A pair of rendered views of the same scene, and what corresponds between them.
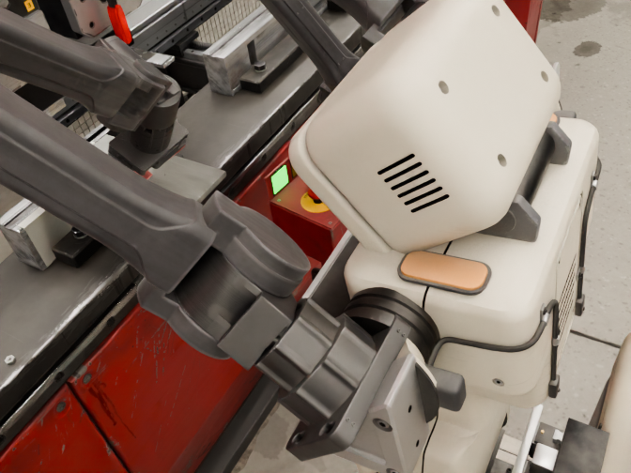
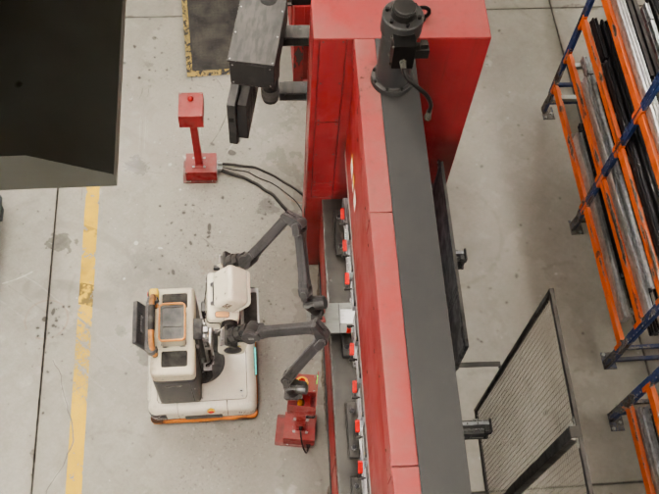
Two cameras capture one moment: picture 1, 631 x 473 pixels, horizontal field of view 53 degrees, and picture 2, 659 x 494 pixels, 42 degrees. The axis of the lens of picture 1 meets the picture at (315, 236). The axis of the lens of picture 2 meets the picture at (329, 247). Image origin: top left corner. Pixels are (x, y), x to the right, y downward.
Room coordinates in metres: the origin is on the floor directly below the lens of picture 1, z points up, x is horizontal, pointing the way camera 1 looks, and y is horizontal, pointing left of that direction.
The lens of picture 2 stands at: (2.20, -1.09, 5.37)
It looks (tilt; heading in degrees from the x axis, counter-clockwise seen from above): 61 degrees down; 137
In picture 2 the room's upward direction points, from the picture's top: 6 degrees clockwise
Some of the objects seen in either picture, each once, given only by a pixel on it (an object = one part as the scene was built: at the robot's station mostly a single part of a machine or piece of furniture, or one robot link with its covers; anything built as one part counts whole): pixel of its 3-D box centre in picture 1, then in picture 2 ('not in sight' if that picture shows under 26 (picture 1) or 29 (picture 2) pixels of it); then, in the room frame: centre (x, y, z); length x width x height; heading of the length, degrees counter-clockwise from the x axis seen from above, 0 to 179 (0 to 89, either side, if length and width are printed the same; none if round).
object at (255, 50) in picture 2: not in sight; (260, 77); (-0.43, 0.72, 1.53); 0.51 x 0.25 x 0.85; 135
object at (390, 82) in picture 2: not in sight; (406, 57); (0.53, 0.82, 2.54); 0.33 x 0.25 x 0.47; 145
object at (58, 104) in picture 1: (31, 97); not in sight; (0.89, 0.41, 1.13); 0.10 x 0.02 x 0.10; 145
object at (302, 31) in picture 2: not in sight; (301, 56); (-0.33, 0.94, 1.67); 0.40 x 0.24 x 0.07; 145
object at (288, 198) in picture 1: (329, 196); (302, 392); (0.99, -0.04, 0.75); 0.20 x 0.16 x 0.18; 138
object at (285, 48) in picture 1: (284, 53); (352, 429); (1.35, 0.01, 0.89); 0.30 x 0.05 x 0.03; 145
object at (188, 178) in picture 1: (128, 186); (330, 318); (0.81, 0.29, 1.00); 0.26 x 0.18 x 0.01; 55
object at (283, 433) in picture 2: not in sight; (295, 428); (0.97, -0.06, 0.06); 0.25 x 0.20 x 0.12; 48
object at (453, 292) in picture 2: not in sight; (446, 267); (1.00, 0.96, 1.12); 1.13 x 0.02 x 0.44; 145
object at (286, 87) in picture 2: not in sight; (299, 110); (-0.33, 0.94, 1.18); 0.40 x 0.24 x 0.07; 145
